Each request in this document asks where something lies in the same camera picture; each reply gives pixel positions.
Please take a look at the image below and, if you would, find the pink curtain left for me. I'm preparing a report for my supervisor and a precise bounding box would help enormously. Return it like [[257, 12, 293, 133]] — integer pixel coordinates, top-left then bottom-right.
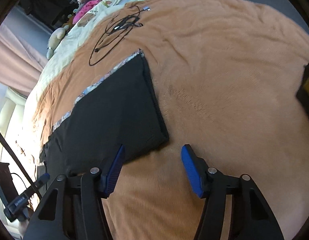
[[0, 24, 48, 97]]

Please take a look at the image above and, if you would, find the brown fleece blanket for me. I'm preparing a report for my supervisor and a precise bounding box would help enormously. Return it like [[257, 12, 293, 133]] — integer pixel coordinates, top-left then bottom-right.
[[32, 0, 309, 239]]

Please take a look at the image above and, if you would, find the cream bed sheet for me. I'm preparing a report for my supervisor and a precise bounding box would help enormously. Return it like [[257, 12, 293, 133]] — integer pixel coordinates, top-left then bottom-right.
[[23, 0, 143, 122]]

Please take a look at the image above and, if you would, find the beige plush toy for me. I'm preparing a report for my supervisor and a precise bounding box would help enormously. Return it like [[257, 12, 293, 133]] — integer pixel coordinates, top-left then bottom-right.
[[46, 25, 69, 60]]

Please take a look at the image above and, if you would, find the cream padded headboard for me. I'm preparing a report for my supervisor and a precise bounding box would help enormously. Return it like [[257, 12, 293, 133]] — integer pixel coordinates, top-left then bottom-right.
[[0, 88, 26, 137]]

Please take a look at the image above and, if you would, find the black t-shirt with patterned trim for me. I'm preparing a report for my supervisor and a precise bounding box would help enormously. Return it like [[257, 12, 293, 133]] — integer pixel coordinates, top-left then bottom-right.
[[40, 51, 169, 177]]

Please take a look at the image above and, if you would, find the pink clothing pile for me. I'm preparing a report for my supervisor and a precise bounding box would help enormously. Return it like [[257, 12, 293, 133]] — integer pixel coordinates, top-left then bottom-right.
[[73, 0, 100, 24]]

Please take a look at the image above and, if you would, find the black cable coil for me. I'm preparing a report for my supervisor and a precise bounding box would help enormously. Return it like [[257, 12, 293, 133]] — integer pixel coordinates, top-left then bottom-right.
[[88, 4, 151, 67]]

